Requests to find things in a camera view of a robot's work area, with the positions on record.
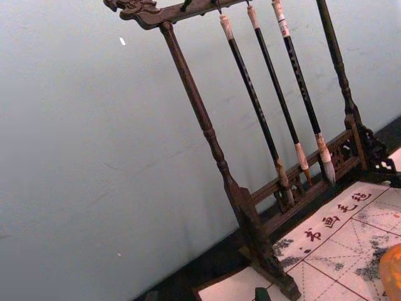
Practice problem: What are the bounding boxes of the black calligraphy brush, brown bristles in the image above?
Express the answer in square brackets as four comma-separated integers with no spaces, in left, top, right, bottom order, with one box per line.
[246,4,314,186]

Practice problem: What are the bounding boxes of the black calligraphy brush, dark bristles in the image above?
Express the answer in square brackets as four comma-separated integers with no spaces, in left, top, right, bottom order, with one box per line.
[219,13,296,208]

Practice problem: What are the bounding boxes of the dark carved wooden brush rack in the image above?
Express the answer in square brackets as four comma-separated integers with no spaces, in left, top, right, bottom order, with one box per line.
[103,0,401,301]

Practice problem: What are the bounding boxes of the white gridded calligraphy felt mat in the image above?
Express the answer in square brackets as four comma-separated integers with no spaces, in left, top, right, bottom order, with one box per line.
[190,180,401,301]

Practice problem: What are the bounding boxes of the black calligraphy brush, white label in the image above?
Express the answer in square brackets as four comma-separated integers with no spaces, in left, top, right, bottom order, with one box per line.
[271,0,337,184]

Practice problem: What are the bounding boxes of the small dark green object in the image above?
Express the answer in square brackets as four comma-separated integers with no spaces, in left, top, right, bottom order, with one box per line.
[254,286,274,301]

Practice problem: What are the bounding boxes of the orange rounded object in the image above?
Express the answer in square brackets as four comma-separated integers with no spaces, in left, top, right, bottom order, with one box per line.
[377,244,401,301]

